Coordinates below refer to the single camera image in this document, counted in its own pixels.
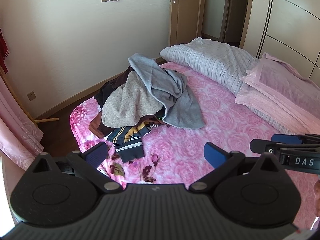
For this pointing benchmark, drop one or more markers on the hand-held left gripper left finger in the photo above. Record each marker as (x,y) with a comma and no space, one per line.
(96,153)

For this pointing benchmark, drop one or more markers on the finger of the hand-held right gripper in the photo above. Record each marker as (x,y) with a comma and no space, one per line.
(285,138)
(265,145)

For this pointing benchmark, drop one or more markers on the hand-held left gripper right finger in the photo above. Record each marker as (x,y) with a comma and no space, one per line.
(213,155)

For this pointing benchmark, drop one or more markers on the grey knit sweater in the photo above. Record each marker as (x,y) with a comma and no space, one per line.
(180,107)

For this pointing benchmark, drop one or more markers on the person's right hand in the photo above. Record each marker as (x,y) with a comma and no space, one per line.
(317,197)

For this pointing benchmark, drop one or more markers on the brown garment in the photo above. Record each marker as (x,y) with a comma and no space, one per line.
(96,126)

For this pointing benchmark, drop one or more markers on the pink floral blanket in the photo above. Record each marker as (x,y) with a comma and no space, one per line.
(225,125)

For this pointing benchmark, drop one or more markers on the pink pillow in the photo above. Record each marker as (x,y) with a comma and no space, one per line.
(282,80)
(270,105)

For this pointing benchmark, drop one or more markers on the navy yellow striped shirt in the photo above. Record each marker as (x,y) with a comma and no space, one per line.
(130,140)

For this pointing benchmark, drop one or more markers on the black garment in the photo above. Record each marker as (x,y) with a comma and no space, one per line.
(105,95)

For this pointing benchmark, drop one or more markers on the wooden stick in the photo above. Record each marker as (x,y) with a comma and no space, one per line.
(46,120)

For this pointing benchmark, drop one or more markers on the light heather grey sweater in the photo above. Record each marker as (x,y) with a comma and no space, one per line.
(125,100)

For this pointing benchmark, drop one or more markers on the dark maroon garment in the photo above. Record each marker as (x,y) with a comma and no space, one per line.
(121,78)

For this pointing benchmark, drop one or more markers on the pink curtain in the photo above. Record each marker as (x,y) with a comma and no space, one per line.
(17,130)

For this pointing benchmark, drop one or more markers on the grey striped duvet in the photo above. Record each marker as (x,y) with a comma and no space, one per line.
(212,60)

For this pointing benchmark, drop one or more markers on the white wardrobe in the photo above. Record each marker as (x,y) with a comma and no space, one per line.
(292,17)

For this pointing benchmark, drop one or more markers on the dark wooden door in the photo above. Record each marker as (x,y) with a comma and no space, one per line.
(235,12)

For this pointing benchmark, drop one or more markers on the red cloth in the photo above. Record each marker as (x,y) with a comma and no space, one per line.
(3,52)

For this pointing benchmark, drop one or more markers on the light wooden door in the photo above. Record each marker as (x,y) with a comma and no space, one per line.
(186,20)

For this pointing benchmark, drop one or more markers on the gold wall socket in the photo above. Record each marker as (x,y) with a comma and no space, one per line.
(31,95)

